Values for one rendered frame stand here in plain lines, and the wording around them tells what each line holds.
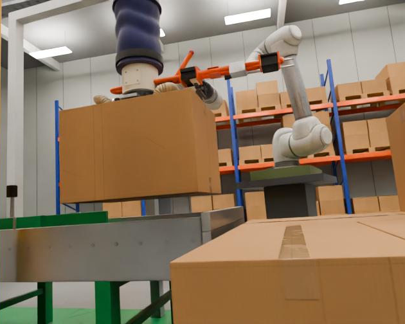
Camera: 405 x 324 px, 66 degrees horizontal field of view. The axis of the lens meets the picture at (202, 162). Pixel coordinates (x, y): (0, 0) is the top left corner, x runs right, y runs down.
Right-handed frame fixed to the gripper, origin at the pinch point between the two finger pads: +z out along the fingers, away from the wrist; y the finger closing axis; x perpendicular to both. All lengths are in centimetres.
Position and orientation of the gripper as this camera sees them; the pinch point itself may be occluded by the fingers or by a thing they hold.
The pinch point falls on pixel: (194, 76)
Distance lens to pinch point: 145.1
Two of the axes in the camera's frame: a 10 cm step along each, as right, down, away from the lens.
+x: -9.6, 1.1, 2.6
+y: 0.7, 9.9, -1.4
